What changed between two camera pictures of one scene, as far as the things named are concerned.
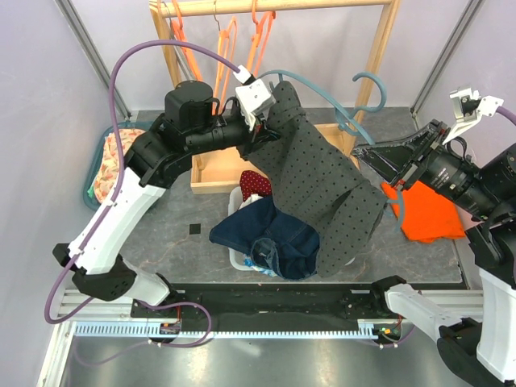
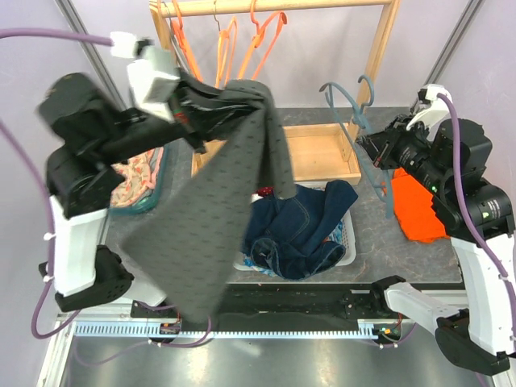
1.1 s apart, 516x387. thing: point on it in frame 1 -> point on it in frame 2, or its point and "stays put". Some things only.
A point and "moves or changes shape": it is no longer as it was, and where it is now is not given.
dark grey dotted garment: x=316 y=178 -> x=185 y=235
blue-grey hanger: x=400 y=202 -> x=357 y=132
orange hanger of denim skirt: x=260 y=39 moves or changes shape
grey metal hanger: x=214 y=14 stays put
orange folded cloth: x=426 y=215 stays put
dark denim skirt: x=288 y=246 stays put
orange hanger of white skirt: x=181 y=34 stays put
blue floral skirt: x=250 y=262 stays put
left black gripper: x=261 y=135 -> x=197 y=116
